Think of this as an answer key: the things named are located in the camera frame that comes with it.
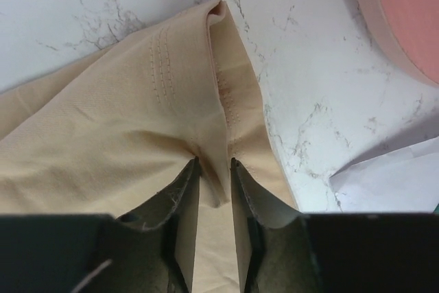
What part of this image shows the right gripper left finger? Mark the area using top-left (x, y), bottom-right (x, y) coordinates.
top-left (117, 158), bottom-right (200, 292)

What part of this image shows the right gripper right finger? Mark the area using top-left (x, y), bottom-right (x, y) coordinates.
top-left (230, 158), bottom-right (307, 292)

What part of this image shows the beige t shirt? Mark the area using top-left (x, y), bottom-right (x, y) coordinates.
top-left (1, 0), bottom-right (295, 292)

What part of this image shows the white paper sheet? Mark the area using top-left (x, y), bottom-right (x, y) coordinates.
top-left (330, 137), bottom-right (438, 213)

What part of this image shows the pink two-tier side table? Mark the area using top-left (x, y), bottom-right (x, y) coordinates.
top-left (357, 0), bottom-right (438, 86)

